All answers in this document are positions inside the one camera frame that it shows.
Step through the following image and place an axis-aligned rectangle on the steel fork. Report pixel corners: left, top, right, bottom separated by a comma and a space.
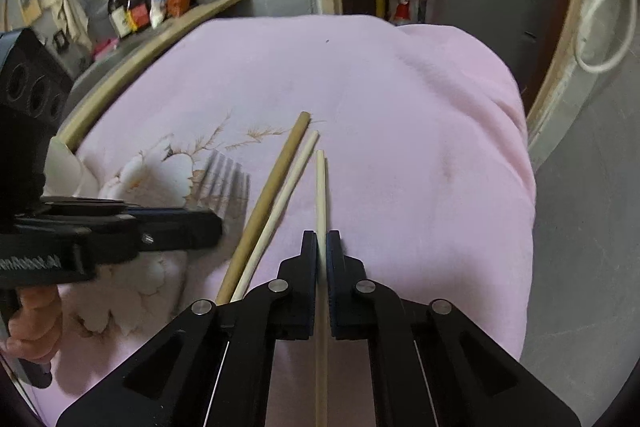
194, 150, 247, 219

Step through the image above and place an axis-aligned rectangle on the brown bamboo chopstick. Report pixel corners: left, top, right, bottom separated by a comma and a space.
215, 112, 311, 306

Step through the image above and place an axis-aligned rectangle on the pale cream chopstick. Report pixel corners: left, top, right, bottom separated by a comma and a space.
231, 130, 320, 303

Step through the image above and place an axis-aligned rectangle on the white utensil holder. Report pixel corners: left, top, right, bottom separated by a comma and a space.
44, 136, 99, 198

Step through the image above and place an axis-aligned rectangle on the left hand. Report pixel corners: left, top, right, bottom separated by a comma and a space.
3, 286, 63, 364

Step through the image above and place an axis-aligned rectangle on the pink floral cloth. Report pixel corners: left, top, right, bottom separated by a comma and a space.
35, 16, 536, 425

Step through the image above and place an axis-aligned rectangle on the hanging beige towel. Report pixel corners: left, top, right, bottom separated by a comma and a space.
42, 0, 93, 51

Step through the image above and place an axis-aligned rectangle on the red white bottle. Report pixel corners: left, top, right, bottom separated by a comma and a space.
390, 0, 418, 26

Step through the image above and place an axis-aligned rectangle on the grey cabinet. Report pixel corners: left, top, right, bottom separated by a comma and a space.
426, 0, 556, 89

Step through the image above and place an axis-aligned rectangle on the white hose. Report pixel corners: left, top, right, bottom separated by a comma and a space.
572, 0, 639, 75

